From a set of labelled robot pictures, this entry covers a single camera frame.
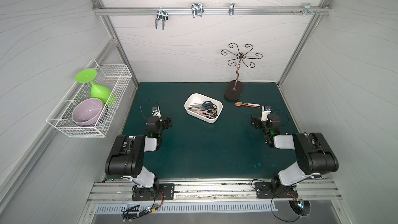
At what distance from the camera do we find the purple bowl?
1.86 ft

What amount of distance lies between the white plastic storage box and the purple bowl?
Result: 0.51m

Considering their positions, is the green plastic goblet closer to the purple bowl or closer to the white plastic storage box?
the purple bowl

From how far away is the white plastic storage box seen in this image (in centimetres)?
98
